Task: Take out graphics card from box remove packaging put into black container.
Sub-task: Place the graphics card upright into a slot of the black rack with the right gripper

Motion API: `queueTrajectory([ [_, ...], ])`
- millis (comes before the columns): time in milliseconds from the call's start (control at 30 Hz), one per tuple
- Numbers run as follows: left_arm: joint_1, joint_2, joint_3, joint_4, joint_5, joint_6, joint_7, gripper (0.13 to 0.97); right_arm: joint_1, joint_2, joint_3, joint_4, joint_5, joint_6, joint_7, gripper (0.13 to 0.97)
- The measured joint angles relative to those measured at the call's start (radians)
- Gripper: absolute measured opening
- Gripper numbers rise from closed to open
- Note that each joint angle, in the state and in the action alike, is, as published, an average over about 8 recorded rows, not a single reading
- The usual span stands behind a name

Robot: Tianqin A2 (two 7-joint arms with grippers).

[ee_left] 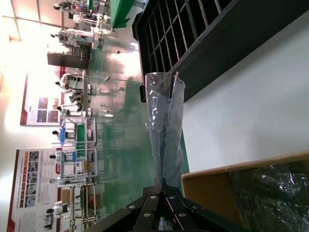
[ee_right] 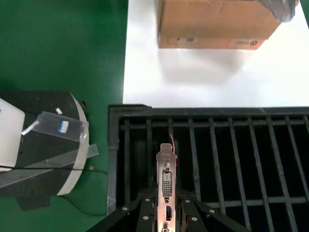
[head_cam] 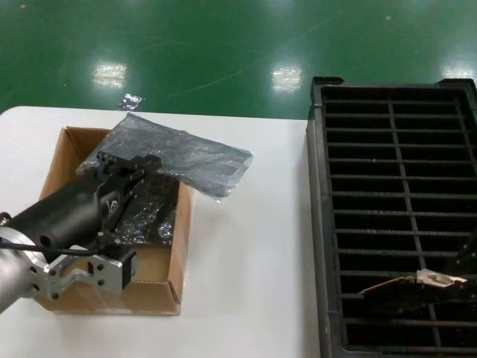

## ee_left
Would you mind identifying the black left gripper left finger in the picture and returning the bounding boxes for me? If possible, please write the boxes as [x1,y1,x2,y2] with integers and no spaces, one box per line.
[126,180,166,232]

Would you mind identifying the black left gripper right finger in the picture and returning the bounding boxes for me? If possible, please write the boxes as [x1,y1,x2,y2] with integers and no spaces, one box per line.
[163,179,203,232]

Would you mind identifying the grey antistatic bag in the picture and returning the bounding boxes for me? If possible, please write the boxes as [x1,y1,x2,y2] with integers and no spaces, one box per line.
[144,71,186,190]

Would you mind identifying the brown cardboard box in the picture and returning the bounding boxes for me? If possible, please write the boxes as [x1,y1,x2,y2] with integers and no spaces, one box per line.
[181,149,309,232]

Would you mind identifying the anti-static bags in box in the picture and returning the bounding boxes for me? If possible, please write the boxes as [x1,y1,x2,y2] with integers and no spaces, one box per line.
[229,164,309,232]

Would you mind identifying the black slotted plastic container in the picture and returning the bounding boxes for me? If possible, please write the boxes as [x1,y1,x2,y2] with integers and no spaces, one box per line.
[132,0,309,102]

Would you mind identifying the info board with photos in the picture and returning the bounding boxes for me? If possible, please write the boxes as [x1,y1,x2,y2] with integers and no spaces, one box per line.
[7,149,63,232]

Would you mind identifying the dark brown cabinet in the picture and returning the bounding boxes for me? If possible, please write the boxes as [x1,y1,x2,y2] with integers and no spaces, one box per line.
[47,52,91,70]

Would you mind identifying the green cloth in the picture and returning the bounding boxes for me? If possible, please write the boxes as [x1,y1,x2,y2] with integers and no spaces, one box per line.
[110,0,136,29]

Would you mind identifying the white frame rack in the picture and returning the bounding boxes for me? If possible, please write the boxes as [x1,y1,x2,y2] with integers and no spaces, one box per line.
[57,147,98,184]

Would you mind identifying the red bordered wall poster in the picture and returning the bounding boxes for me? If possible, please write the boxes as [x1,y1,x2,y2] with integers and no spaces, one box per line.
[20,65,65,126]

